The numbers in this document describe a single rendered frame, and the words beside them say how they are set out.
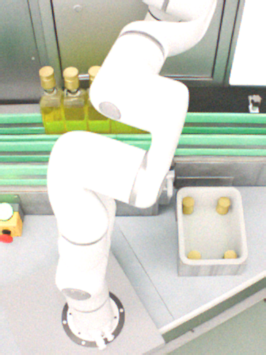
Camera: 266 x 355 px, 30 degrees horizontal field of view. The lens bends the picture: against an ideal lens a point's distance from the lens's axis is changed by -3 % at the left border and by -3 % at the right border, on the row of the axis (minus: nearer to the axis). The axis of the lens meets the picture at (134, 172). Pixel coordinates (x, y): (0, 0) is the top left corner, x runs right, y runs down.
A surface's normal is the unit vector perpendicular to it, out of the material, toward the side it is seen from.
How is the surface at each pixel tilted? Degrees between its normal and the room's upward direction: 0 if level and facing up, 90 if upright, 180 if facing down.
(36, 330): 3
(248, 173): 90
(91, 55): 90
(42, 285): 3
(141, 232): 0
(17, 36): 91
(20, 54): 90
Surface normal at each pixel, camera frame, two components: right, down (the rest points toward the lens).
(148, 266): 0.00, -0.55
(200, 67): 0.00, 0.83
